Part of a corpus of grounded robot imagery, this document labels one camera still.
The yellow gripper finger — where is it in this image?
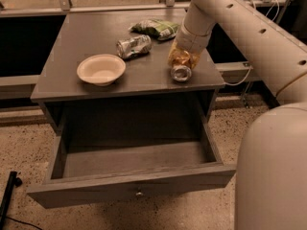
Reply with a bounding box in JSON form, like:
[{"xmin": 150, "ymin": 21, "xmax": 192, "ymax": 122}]
[
  {"xmin": 190, "ymin": 53, "xmax": 201, "ymax": 69},
  {"xmin": 168, "ymin": 40, "xmax": 184, "ymax": 66}
]

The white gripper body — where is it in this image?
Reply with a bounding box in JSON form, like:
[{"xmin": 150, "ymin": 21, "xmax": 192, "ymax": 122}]
[{"xmin": 175, "ymin": 22, "xmax": 212, "ymax": 54}]

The orange soda can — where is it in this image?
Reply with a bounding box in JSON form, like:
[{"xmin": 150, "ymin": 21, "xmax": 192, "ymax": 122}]
[{"xmin": 170, "ymin": 51, "xmax": 192, "ymax": 82}]

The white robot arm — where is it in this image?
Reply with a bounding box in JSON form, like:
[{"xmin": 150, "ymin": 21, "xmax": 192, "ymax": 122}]
[{"xmin": 175, "ymin": 0, "xmax": 307, "ymax": 230}]

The silver green soda can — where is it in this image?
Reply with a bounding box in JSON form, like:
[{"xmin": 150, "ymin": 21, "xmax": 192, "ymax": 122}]
[{"xmin": 116, "ymin": 34, "xmax": 152, "ymax": 59}]

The grey open drawer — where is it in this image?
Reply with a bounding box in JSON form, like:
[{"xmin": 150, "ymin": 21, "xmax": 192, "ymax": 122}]
[{"xmin": 28, "ymin": 122, "xmax": 235, "ymax": 208}]

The green chip bag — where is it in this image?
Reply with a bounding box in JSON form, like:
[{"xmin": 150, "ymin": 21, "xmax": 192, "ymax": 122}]
[{"xmin": 129, "ymin": 19, "xmax": 179, "ymax": 41}]

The white paper bowl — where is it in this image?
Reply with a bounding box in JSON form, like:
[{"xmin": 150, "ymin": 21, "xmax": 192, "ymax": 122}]
[{"xmin": 77, "ymin": 54, "xmax": 126, "ymax": 86}]

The grey wooden cabinet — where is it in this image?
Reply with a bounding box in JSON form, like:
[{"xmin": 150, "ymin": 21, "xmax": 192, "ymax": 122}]
[{"xmin": 31, "ymin": 9, "xmax": 224, "ymax": 131}]

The black stand leg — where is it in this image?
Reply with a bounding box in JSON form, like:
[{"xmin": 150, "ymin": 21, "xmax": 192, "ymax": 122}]
[{"xmin": 0, "ymin": 171, "xmax": 22, "ymax": 230}]

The metal railing frame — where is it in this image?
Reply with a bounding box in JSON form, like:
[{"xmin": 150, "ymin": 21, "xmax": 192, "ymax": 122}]
[{"xmin": 0, "ymin": 0, "xmax": 289, "ymax": 101}]

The white cable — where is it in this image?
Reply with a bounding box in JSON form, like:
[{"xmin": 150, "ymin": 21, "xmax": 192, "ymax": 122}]
[{"xmin": 224, "ymin": 0, "xmax": 281, "ymax": 87}]

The black floor cable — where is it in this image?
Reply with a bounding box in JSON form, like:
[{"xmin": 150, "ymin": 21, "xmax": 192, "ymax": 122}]
[{"xmin": 0, "ymin": 215, "xmax": 44, "ymax": 230}]

